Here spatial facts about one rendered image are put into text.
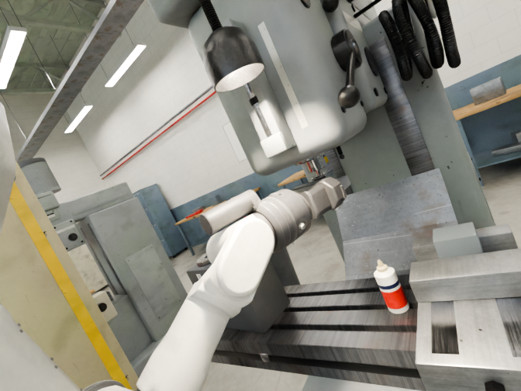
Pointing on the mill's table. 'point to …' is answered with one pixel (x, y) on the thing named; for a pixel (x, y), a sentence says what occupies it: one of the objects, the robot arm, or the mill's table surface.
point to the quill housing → (288, 77)
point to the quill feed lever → (349, 59)
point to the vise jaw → (467, 277)
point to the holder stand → (267, 306)
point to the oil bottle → (391, 288)
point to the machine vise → (469, 330)
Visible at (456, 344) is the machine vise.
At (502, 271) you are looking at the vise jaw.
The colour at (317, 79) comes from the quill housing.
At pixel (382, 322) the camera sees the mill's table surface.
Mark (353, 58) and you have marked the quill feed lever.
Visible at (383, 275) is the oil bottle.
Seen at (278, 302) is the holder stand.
